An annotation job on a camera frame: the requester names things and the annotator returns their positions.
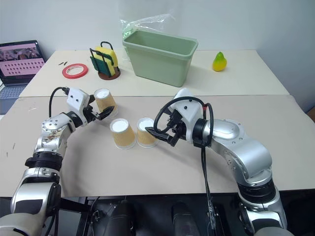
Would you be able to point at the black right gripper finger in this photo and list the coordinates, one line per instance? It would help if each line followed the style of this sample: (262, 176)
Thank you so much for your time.
(153, 130)
(165, 139)

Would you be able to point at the red tape roll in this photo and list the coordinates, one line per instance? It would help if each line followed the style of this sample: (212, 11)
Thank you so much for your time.
(64, 71)

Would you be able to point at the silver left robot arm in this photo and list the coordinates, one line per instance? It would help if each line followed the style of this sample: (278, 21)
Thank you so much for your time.
(46, 137)

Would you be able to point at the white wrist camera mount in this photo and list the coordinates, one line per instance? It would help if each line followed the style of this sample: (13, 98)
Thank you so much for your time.
(187, 108)
(76, 99)

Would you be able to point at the grey laptop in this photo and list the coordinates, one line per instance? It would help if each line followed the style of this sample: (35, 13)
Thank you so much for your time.
(18, 61)

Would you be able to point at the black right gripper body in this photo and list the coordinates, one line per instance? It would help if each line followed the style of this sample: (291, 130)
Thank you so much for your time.
(179, 129)

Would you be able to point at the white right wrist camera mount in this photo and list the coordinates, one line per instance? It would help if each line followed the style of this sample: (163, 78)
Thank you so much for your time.
(187, 108)

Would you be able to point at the yellow green toy pear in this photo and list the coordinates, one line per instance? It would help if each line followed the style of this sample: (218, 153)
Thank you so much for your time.
(219, 62)

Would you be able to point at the clear plastic bag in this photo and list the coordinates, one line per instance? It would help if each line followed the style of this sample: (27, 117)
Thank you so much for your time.
(133, 24)

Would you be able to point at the green scouring sponge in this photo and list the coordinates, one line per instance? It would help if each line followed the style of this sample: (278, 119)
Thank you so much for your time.
(99, 65)

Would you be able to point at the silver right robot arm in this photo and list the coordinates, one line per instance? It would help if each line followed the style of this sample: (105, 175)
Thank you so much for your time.
(248, 152)

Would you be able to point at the yellow sponge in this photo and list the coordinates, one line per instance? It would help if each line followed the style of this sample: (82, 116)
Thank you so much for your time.
(112, 57)

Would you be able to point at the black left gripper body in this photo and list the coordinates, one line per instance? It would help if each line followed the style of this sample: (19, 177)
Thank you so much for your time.
(89, 115)

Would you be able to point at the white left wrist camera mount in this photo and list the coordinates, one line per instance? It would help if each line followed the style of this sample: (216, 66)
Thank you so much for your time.
(76, 99)

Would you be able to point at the light green plastic bin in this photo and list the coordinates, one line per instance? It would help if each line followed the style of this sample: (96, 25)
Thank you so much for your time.
(160, 64)

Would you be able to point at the brown ribbed paper cup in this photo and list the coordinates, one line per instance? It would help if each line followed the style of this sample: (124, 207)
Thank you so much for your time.
(123, 136)
(105, 102)
(144, 137)

